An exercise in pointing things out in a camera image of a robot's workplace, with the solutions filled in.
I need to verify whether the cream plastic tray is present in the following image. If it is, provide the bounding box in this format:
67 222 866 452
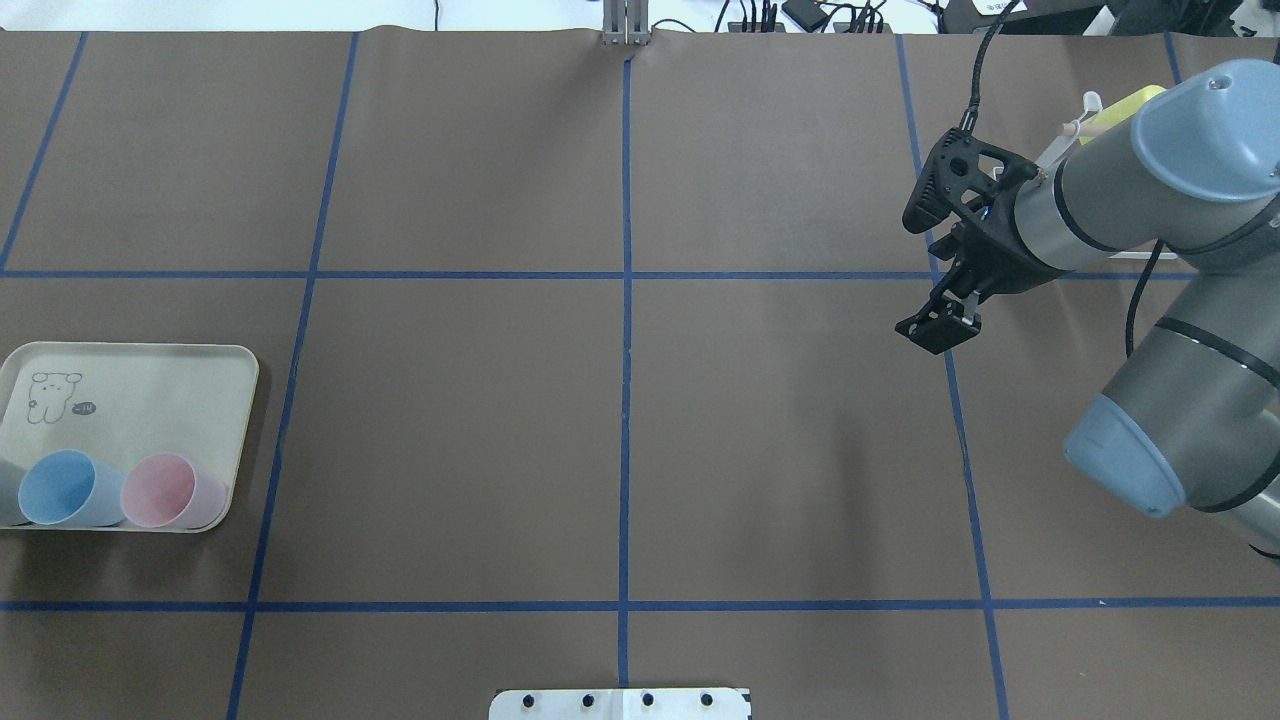
3 341 260 534

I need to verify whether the grey aluminium post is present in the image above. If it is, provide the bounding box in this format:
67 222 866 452
602 0 652 47

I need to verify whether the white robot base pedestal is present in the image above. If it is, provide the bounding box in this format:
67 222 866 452
488 687 753 719

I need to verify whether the blue cup by pink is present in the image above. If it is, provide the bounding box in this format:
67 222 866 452
18 448 125 528

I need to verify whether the yellow plastic cup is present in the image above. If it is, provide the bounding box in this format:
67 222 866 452
1076 85 1167 145

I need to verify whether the pink plastic cup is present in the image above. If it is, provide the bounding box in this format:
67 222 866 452
120 454 230 532

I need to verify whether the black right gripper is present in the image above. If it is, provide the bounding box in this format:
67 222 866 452
893 128 1066 355

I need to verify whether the white wire cup rack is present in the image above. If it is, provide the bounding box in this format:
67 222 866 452
1015 91 1210 273

